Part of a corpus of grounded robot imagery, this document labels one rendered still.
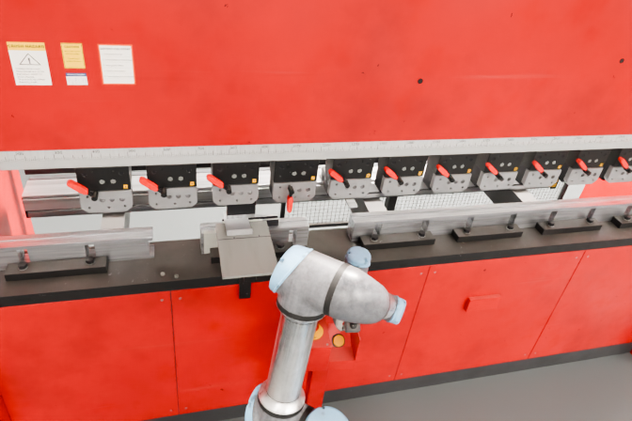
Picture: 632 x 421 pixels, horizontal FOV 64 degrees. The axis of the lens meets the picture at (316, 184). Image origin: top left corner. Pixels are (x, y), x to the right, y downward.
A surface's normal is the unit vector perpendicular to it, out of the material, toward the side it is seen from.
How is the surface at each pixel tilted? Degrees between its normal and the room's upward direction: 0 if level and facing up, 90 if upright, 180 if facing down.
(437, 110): 90
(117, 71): 90
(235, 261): 0
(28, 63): 90
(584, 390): 0
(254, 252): 0
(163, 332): 90
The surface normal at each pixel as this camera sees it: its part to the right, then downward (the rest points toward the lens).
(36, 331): 0.24, 0.56
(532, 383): 0.11, -0.83
